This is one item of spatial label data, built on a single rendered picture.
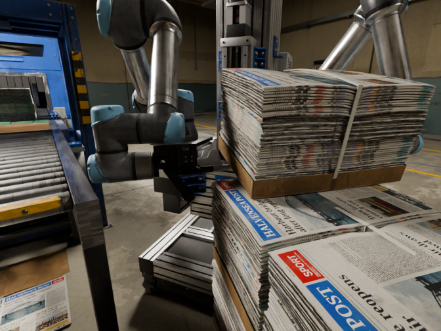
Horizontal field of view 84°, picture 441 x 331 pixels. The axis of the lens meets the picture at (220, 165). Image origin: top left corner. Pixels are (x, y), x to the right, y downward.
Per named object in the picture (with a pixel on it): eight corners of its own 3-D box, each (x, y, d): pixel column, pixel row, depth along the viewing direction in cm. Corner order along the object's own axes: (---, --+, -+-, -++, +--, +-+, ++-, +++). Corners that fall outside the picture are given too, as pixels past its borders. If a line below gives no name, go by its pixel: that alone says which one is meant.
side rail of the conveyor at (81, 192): (107, 242, 61) (100, 198, 58) (83, 250, 58) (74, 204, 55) (64, 146, 166) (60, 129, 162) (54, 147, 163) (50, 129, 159)
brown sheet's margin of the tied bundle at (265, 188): (266, 144, 78) (267, 131, 77) (319, 192, 53) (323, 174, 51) (217, 147, 75) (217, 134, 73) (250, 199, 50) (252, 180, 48)
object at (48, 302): (72, 323, 114) (72, 321, 114) (-9, 360, 99) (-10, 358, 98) (65, 276, 143) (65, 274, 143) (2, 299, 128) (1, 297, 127)
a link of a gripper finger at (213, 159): (230, 148, 62) (195, 150, 64) (231, 171, 63) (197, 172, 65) (232, 148, 65) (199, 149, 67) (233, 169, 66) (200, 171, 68)
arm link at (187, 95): (193, 119, 111) (193, 87, 107) (164, 119, 110) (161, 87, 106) (194, 116, 123) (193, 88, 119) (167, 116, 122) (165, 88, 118)
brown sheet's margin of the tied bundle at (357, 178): (327, 140, 83) (329, 128, 81) (401, 180, 58) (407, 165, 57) (283, 144, 80) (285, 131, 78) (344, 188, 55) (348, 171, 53)
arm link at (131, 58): (169, 122, 117) (143, 10, 67) (137, 122, 116) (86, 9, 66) (170, 102, 122) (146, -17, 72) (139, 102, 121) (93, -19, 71)
